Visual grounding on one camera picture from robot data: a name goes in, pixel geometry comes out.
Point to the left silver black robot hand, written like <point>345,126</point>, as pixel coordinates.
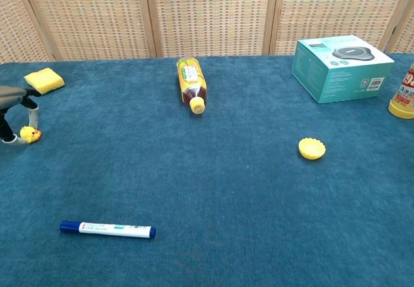
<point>9,94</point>

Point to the small yellow rubber duck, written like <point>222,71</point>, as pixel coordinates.
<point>29,134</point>

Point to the yellow sponge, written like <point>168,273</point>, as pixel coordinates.
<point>43,80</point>

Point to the woven bamboo screen panel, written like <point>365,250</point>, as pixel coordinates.
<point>336,9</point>
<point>97,15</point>
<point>16,35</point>
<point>407,35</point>
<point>210,15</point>

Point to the blue white marker pen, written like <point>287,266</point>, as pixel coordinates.
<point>110,229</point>

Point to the yellow tea bottle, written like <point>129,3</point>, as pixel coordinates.
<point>191,80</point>

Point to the blue carpet table cover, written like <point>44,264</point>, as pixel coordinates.
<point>207,187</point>

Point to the yellow fluted cup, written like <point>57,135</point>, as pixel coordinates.
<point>312,149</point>

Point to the teal speakerphone box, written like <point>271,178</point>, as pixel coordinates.
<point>339,73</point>

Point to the yellow green-capped cleaner bottle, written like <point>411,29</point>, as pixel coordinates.
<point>403,102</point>

